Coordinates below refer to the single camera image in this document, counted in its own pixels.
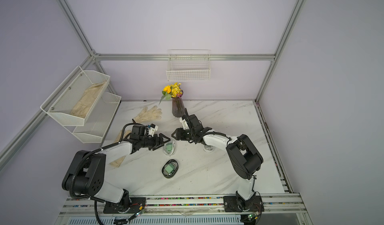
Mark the lower white mesh basket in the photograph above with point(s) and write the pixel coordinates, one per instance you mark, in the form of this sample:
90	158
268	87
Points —
99	120

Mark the white mesh basket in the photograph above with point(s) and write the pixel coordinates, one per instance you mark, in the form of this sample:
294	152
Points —
60	103
99	120

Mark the beige leather glove table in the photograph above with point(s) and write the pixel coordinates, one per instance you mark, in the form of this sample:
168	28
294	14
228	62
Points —
116	163

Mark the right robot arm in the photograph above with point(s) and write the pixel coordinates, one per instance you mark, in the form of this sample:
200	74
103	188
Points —
244	157

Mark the yellow flower bouquet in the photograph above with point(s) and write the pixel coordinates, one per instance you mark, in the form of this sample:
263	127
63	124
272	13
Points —
171	91

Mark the green charger plug front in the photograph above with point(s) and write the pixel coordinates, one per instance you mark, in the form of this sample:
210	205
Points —
169	168

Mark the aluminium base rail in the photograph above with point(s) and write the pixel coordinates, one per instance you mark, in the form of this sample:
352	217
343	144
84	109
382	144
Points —
193	205

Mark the white wire wall basket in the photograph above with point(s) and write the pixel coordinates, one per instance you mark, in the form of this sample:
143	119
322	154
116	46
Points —
188	65

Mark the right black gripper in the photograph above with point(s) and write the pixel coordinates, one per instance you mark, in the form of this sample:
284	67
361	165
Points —
180	134

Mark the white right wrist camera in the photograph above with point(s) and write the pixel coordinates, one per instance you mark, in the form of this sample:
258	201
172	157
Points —
184	124

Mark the beige glove in basket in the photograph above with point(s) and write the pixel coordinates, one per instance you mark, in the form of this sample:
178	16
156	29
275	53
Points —
83	106

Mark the upper white mesh basket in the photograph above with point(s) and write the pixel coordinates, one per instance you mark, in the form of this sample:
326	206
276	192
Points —
60	103

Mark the dark ribbed vase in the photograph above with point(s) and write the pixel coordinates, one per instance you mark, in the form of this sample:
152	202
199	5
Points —
178	108

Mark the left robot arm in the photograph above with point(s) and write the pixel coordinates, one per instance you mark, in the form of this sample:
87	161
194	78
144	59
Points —
85	178

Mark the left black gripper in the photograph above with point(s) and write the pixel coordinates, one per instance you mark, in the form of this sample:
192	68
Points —
157	144

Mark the white fabric glove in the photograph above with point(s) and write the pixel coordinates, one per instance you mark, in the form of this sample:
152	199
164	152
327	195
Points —
148	115

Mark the green charger plug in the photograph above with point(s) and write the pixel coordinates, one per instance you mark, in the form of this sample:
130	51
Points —
169	148
169	168

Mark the clear round case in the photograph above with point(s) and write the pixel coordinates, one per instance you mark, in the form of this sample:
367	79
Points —
175	147
208	149

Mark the aluminium cage frame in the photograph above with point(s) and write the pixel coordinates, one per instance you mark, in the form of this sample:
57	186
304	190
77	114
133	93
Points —
21	139

